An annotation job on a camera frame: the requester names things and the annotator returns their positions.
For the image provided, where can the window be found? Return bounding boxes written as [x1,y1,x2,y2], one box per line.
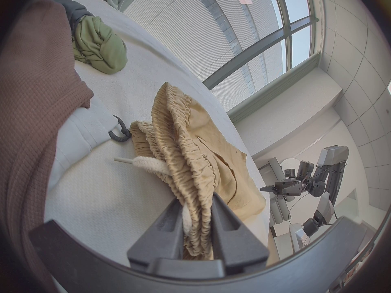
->
[119,0,320,109]

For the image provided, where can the brown shorts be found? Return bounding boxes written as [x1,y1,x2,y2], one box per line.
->
[0,0,94,293]

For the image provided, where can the black garment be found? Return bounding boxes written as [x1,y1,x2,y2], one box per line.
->
[50,0,97,30]

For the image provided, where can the green garment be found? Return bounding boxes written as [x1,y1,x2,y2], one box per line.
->
[72,15,128,74]

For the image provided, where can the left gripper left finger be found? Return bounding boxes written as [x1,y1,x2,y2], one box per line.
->
[127,198,185,269]

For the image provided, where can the tan shorts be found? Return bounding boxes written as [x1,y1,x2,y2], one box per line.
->
[114,82,266,260]

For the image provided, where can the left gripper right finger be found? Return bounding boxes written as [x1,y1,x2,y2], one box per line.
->
[212,192,269,269]

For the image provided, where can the white garment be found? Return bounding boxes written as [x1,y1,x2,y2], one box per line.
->
[46,98,132,191]

